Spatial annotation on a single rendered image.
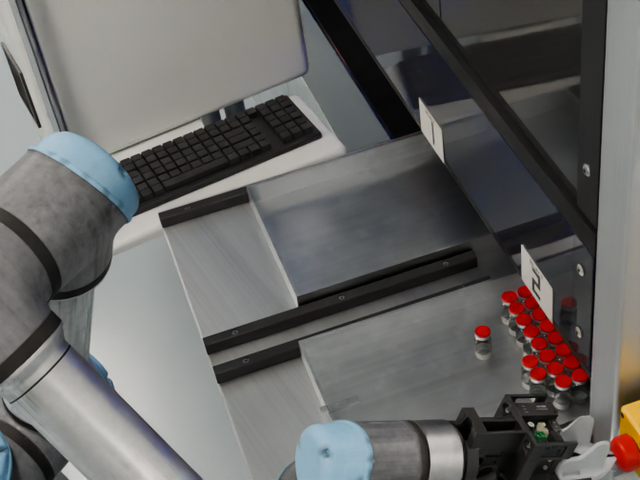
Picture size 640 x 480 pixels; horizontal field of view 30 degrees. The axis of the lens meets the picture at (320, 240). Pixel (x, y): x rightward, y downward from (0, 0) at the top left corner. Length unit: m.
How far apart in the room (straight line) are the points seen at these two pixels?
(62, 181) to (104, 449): 0.25
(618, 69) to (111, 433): 0.56
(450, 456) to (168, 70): 1.12
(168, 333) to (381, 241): 1.26
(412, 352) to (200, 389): 1.25
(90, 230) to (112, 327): 1.86
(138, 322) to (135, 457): 1.87
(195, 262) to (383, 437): 0.70
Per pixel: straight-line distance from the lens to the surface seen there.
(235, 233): 1.81
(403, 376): 1.57
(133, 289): 3.07
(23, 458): 1.46
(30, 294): 1.10
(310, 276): 1.71
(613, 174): 1.17
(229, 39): 2.12
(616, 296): 1.26
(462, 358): 1.58
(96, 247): 1.16
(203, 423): 2.72
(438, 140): 1.69
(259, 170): 2.04
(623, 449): 1.33
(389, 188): 1.84
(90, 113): 2.09
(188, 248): 1.81
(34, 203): 1.12
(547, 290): 1.45
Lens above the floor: 2.07
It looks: 42 degrees down
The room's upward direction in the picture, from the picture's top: 10 degrees counter-clockwise
